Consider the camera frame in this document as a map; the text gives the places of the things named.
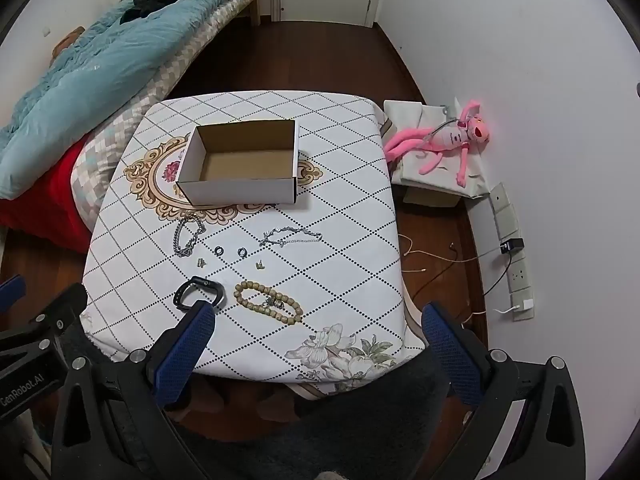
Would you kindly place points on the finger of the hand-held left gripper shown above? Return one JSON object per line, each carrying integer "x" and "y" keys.
{"x": 65, "y": 310}
{"x": 12, "y": 290}

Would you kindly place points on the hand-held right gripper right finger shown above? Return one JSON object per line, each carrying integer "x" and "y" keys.
{"x": 452, "y": 355}

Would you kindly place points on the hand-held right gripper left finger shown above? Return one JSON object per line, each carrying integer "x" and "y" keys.
{"x": 185, "y": 355}

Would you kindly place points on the black bangle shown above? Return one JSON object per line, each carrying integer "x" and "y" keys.
{"x": 207, "y": 282}

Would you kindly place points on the white cardboard box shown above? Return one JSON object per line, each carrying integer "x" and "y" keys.
{"x": 235, "y": 192}

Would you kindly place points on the white charger plug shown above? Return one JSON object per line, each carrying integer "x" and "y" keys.
{"x": 526, "y": 304}

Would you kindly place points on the red blanket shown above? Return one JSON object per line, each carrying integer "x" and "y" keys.
{"x": 45, "y": 200}

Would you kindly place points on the black charger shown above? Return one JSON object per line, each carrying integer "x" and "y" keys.
{"x": 512, "y": 246}

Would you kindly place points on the dark grey cloth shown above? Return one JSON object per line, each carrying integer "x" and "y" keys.
{"x": 325, "y": 425}

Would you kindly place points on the brown cardboard box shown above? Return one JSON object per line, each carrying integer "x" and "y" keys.
{"x": 430, "y": 197}

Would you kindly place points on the diamond patterned tablecloth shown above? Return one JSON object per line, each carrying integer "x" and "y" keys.
{"x": 340, "y": 220}

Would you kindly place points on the pink plush toy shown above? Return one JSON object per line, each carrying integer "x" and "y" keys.
{"x": 450, "y": 137}

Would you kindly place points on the light blue duvet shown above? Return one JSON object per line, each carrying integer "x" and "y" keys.
{"x": 100, "y": 75}

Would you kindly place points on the brown pillow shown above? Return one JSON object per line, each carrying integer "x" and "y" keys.
{"x": 67, "y": 42}

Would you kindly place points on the wall socket panel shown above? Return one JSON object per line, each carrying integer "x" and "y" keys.
{"x": 502, "y": 210}

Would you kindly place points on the wooden bed frame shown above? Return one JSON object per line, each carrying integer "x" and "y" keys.
{"x": 255, "y": 7}

